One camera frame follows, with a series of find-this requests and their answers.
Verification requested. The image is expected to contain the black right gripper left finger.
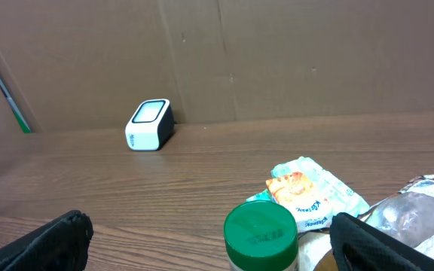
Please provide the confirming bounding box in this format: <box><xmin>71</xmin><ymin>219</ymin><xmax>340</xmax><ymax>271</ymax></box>
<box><xmin>0</xmin><ymin>210</ymin><xmax>94</xmax><ymax>271</ymax></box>

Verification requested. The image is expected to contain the white barcode scanner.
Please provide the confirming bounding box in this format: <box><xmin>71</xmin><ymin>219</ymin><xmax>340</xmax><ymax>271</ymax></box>
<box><xmin>124</xmin><ymin>99</ymin><xmax>175</xmax><ymax>151</ymax></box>

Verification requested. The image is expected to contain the teal wet wipes pack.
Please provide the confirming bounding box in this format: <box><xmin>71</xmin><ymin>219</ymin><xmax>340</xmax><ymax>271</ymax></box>
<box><xmin>246</xmin><ymin>157</ymin><xmax>370</xmax><ymax>217</ymax></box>

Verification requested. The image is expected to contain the orange Kleenex tissue pack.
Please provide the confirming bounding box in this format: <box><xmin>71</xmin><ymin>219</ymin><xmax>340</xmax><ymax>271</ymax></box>
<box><xmin>266</xmin><ymin>172</ymin><xmax>332</xmax><ymax>232</ymax></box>

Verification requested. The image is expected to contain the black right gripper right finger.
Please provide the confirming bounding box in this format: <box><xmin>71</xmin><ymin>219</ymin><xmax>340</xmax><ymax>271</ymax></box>
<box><xmin>330</xmin><ymin>212</ymin><xmax>434</xmax><ymax>271</ymax></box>

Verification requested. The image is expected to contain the beige PanTree snack bag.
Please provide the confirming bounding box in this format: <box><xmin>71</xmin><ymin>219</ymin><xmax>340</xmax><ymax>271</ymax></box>
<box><xmin>298</xmin><ymin>173</ymin><xmax>434</xmax><ymax>271</ymax></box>

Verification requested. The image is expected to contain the green lid jar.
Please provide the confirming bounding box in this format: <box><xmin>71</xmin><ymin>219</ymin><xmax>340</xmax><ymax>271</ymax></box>
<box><xmin>223</xmin><ymin>200</ymin><xmax>298</xmax><ymax>271</ymax></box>

